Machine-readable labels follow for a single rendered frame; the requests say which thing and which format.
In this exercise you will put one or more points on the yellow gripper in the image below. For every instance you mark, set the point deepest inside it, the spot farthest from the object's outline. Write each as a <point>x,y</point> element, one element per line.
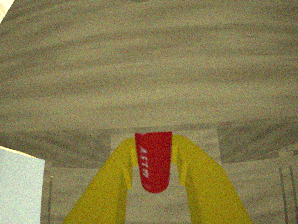
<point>211,196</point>

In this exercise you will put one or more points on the red aa battery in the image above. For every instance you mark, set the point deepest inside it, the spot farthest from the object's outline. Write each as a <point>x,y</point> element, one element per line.
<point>154,159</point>

